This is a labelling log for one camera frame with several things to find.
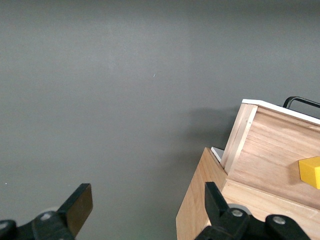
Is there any plain white drawer front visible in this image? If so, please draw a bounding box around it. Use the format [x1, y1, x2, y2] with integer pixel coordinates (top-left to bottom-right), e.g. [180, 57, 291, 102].
[211, 146, 226, 163]

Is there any wooden drawer cabinet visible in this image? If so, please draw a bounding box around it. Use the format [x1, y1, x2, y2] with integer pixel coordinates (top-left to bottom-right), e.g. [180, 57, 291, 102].
[175, 146, 320, 240]

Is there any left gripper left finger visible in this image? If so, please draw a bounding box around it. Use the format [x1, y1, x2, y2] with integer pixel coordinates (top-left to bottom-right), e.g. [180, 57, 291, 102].
[0, 183, 94, 240]

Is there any yellow wooden block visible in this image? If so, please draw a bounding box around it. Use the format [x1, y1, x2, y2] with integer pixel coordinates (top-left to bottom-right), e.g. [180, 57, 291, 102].
[298, 156, 320, 190]

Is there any white drawer with black handle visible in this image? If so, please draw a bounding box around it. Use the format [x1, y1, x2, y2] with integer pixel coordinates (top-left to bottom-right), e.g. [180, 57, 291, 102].
[219, 96, 320, 208]

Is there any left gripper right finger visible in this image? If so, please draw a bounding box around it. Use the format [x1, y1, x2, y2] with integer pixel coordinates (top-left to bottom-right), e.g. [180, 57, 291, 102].
[194, 181, 312, 240]

